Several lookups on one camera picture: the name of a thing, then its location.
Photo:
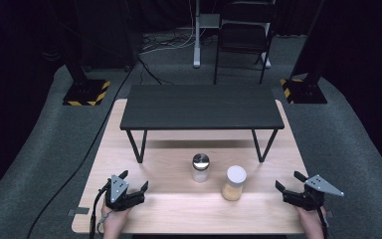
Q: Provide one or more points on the black striped stand base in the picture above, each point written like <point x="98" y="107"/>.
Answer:
<point x="303" y="91"/>
<point x="86" y="93"/>

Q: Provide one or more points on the white desk leg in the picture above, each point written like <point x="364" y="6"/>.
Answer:
<point x="197" y="40"/>

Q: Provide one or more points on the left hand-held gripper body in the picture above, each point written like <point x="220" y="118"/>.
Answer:
<point x="117" y="191"/>

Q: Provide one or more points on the black stand post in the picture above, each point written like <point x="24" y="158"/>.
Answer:
<point x="74" y="63"/>
<point x="306" y="49"/>

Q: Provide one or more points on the black folding chair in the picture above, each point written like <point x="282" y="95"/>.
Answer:
<point x="242" y="36"/>

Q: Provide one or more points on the white lid glass jar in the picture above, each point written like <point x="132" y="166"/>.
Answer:
<point x="234" y="182"/>

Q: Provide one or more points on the person's right hand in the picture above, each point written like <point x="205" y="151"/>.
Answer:
<point x="308" y="217"/>

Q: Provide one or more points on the dark wheeled cart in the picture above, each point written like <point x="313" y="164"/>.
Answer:
<point x="109" y="33"/>

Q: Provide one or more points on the black raised shelf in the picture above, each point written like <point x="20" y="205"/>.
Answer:
<point x="200" y="106"/>

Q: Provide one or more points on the silver lid glass jar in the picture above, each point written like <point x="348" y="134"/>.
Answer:
<point x="200" y="166"/>

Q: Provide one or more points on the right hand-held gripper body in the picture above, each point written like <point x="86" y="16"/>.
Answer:
<point x="306" y="198"/>

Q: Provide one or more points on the grey box under desk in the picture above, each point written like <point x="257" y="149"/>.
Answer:
<point x="209" y="21"/>

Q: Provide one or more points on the person's left hand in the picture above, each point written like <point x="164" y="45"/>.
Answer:
<point x="116" y="219"/>

